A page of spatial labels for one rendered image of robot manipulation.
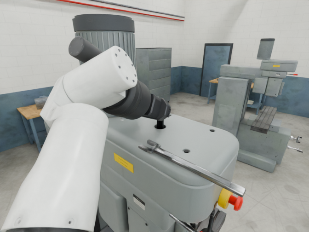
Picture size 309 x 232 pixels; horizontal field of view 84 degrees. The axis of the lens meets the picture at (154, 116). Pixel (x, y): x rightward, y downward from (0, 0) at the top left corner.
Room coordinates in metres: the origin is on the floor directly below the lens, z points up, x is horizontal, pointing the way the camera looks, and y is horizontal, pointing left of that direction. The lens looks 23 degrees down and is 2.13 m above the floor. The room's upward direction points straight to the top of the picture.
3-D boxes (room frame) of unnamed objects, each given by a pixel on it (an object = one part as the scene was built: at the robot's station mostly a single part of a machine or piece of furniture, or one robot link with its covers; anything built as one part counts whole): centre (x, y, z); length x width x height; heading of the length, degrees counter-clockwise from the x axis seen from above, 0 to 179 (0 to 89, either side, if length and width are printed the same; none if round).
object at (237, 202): (0.32, -0.21, 1.76); 0.04 x 0.03 x 0.04; 138
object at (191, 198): (0.50, -0.01, 1.81); 0.47 x 0.26 x 0.16; 48
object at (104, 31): (0.66, 0.17, 2.05); 0.20 x 0.20 x 0.32
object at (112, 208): (0.62, 0.13, 1.47); 0.24 x 0.19 x 0.26; 138
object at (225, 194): (0.33, -0.19, 1.76); 0.06 x 0.02 x 0.06; 138
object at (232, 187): (0.30, -0.06, 1.89); 0.24 x 0.04 x 0.01; 49
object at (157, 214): (0.52, 0.01, 1.68); 0.34 x 0.24 x 0.10; 48
